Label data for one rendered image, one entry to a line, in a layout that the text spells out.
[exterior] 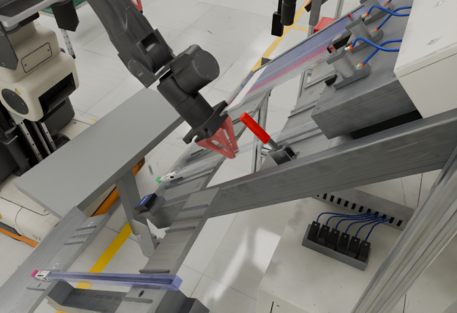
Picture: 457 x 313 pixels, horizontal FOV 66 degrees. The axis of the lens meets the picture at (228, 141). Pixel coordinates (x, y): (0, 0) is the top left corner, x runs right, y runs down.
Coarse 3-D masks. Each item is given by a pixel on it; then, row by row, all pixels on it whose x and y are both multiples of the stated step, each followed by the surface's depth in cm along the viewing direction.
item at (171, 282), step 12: (48, 276) 68; (60, 276) 65; (72, 276) 61; (84, 276) 58; (96, 276) 55; (108, 276) 52; (120, 276) 50; (132, 276) 48; (144, 276) 46; (156, 276) 44; (168, 276) 42; (144, 288) 46; (156, 288) 44; (168, 288) 42
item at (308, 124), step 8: (312, 120) 58; (288, 128) 62; (296, 128) 60; (304, 128) 59; (272, 136) 64; (280, 136) 63; (248, 144) 69; (256, 144) 67; (264, 144) 66; (240, 152) 70; (208, 160) 77; (216, 160) 75; (184, 168) 84; (192, 168) 81; (200, 168) 80; (176, 176) 87
